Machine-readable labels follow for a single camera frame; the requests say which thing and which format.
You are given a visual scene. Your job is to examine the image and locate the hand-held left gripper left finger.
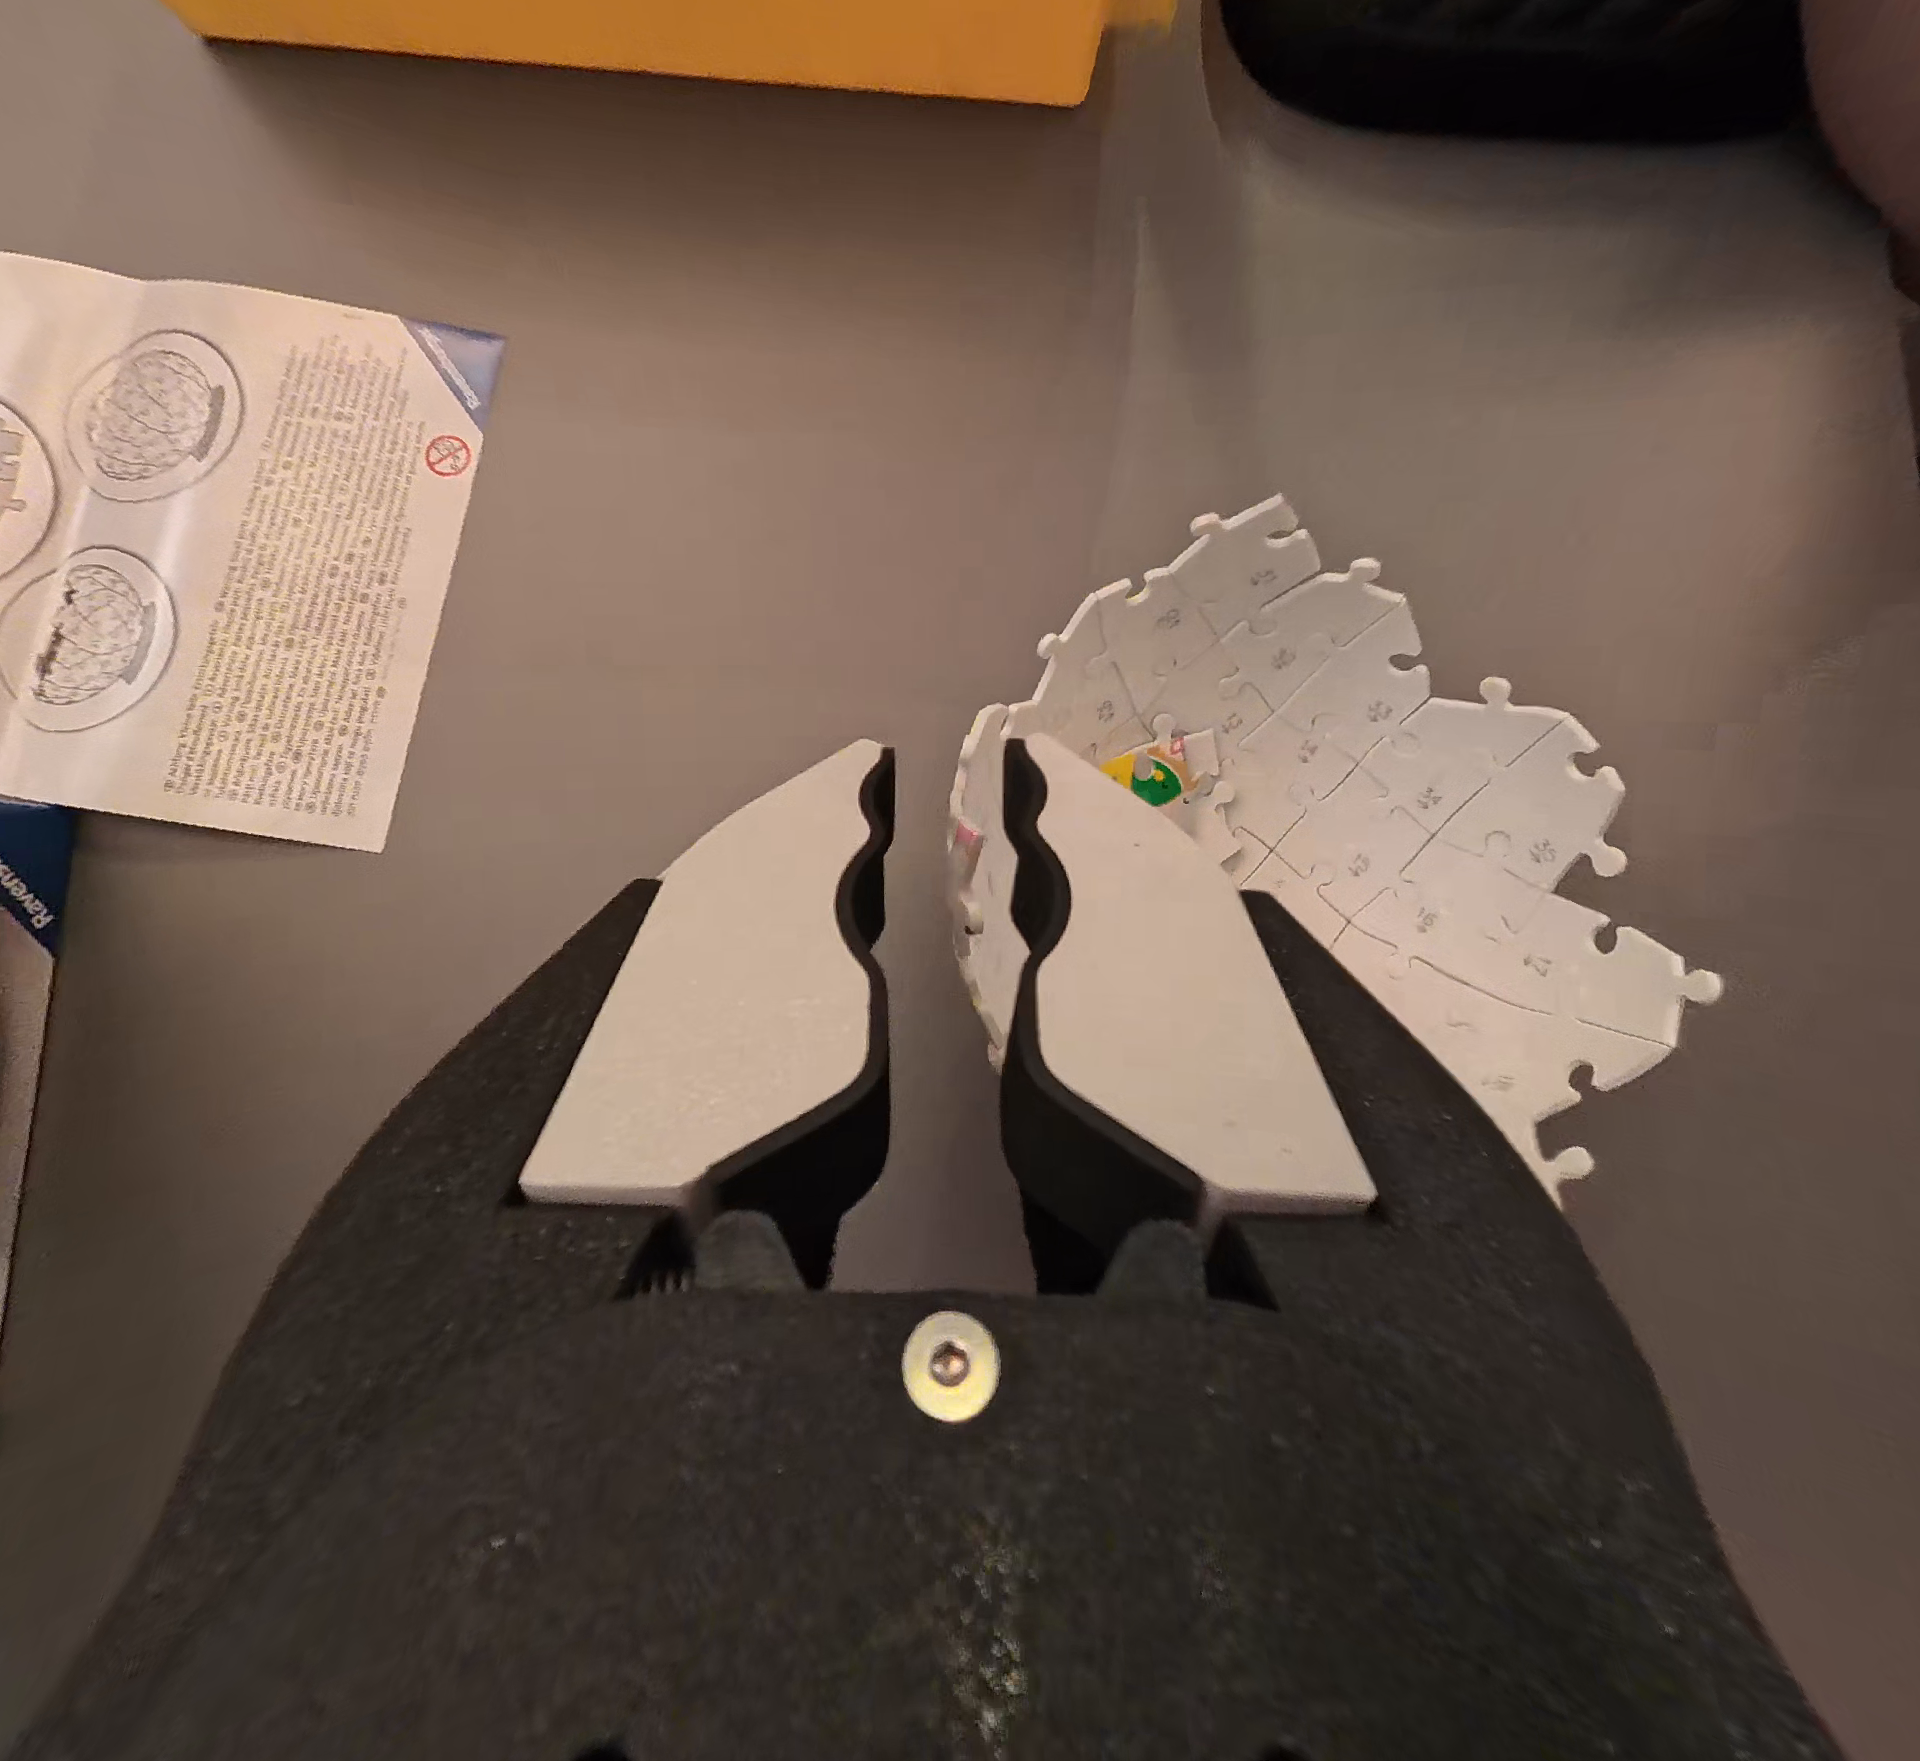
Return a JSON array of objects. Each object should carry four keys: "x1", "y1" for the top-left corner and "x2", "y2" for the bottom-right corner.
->
[{"x1": 516, "y1": 738, "x2": 900, "y2": 1211}]

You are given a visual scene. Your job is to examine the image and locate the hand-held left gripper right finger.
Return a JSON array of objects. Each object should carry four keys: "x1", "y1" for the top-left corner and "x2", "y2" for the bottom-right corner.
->
[{"x1": 999, "y1": 732, "x2": 1380, "y2": 1221}]

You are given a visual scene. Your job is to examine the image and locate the white half puzzle ball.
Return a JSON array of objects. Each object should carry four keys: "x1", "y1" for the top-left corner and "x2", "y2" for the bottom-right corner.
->
[{"x1": 942, "y1": 491, "x2": 1727, "y2": 1211}]

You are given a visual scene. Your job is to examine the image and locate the person's right forearm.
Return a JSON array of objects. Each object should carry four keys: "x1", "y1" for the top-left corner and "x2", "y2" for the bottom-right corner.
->
[{"x1": 1794, "y1": 0, "x2": 1920, "y2": 300}]

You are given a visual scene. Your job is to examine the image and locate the colourful loose puzzle piece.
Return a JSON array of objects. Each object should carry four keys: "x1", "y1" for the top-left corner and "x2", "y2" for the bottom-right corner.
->
[{"x1": 1102, "y1": 738, "x2": 1204, "y2": 811}]

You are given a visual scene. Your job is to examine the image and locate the colourful puzzle box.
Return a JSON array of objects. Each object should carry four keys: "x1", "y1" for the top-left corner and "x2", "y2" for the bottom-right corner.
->
[{"x1": 0, "y1": 800, "x2": 82, "y2": 1328}]

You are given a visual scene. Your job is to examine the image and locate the white instruction leaflet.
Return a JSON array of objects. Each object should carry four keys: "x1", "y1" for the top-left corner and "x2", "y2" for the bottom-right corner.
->
[{"x1": 0, "y1": 249, "x2": 506, "y2": 851}]

